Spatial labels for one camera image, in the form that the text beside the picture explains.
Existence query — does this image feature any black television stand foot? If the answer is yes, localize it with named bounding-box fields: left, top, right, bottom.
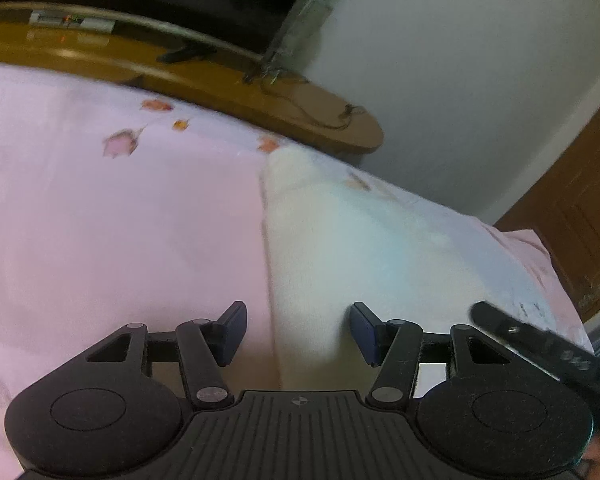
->
left=156, top=42, right=217, bottom=64

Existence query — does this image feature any wooden television cabinet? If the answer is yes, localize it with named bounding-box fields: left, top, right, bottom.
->
left=0, top=2, right=385, bottom=162

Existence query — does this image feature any dark tangled cable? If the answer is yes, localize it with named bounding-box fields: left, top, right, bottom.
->
left=244, top=67, right=367, bottom=132

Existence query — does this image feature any white cloth garment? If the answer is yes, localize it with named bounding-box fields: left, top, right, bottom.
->
left=259, top=149, right=597, bottom=392

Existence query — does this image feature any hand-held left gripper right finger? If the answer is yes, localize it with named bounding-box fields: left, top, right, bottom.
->
left=350, top=302, right=548, bottom=407

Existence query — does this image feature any silver set-top box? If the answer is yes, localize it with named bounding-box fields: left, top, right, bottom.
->
left=28, top=10, right=115, bottom=35

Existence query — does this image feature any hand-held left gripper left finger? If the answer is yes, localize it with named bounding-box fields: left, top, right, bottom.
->
left=65, top=301, right=248, bottom=408

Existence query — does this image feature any pink floral bedsheet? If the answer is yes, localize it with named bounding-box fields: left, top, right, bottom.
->
left=0, top=60, right=597, bottom=480

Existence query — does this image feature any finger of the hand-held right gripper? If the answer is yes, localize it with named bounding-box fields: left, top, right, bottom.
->
left=471, top=301, right=600, bottom=411

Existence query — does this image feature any brown wooden door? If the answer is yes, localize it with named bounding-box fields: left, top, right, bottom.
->
left=492, top=89, right=600, bottom=324

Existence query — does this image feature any clear plastic sheet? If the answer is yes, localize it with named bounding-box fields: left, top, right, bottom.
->
left=261, top=0, right=334, bottom=77

